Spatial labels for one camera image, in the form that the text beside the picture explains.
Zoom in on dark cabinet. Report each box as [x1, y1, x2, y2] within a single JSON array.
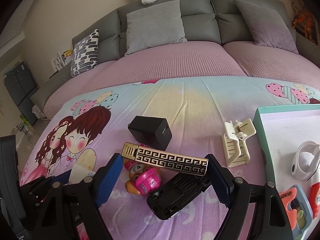
[[4, 61, 38, 125]]

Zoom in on orange toy by curtain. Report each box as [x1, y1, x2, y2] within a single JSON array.
[[292, 8, 319, 45]]

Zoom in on light grey cushion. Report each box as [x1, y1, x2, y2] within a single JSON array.
[[125, 0, 187, 56]]

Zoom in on grey sofa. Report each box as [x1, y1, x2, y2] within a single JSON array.
[[31, 0, 319, 118]]

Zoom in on pink puppy toy figure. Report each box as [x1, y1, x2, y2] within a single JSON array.
[[123, 143, 163, 196]]

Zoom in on books beside sofa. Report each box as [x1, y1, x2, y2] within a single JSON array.
[[50, 49, 73, 71]]

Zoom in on black white patterned cushion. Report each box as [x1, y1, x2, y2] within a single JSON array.
[[71, 28, 99, 78]]

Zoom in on black toy car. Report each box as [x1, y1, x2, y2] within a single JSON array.
[[146, 173, 211, 220]]

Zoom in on gold black patterned lighter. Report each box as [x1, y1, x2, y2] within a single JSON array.
[[121, 142, 208, 176]]

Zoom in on orange blue carrot knife toy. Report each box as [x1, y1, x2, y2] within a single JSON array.
[[279, 182, 319, 239]]

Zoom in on pink sofa cover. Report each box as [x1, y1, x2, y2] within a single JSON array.
[[43, 41, 319, 119]]

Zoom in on white smartwatch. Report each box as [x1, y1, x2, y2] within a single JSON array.
[[291, 141, 319, 180]]

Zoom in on black power adapter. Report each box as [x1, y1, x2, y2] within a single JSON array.
[[128, 115, 172, 151]]

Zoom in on grey purple cushion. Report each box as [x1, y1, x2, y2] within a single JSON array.
[[234, 0, 298, 54]]

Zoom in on white hair claw clip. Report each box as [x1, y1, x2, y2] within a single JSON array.
[[221, 118, 256, 167]]

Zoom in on teal white box lid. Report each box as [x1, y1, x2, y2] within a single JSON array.
[[252, 103, 320, 240]]

